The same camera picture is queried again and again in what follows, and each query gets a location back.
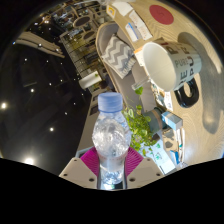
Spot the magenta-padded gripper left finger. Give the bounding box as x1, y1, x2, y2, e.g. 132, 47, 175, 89
58, 146, 102, 190

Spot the white cylindrical pillar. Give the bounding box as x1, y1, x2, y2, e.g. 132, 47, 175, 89
79, 70, 101, 90

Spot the group of ceiling lights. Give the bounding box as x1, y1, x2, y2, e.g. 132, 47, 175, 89
0, 36, 68, 167

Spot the white paper napkin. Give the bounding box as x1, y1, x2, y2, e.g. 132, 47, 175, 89
111, 1, 134, 17

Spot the small blue white box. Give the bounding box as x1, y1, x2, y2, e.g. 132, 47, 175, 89
161, 111, 184, 132

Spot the white mug with black handle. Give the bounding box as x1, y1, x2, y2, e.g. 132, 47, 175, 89
141, 37, 203, 108

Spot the clear plastic rod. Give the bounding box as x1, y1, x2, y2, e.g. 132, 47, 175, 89
131, 75, 151, 92

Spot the flat round red coaster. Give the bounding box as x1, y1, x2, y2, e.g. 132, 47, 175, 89
148, 4, 175, 26

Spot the grey curved sofa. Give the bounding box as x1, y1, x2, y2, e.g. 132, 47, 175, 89
95, 21, 158, 113

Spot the person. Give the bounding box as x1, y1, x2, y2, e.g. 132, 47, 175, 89
99, 74, 113, 89

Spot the group of dining chairs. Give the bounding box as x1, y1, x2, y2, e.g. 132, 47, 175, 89
66, 4, 108, 41

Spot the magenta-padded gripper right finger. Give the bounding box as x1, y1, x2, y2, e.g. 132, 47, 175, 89
122, 146, 165, 190

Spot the clear blue-capped water bottle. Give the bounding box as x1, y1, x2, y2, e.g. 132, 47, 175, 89
91, 92, 133, 186

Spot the blue white card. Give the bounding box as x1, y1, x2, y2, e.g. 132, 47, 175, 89
169, 149, 184, 166

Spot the grey white chevron cushion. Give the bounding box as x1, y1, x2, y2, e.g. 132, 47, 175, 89
100, 34, 136, 80

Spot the green potted plant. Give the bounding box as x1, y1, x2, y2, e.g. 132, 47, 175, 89
122, 86, 164, 158

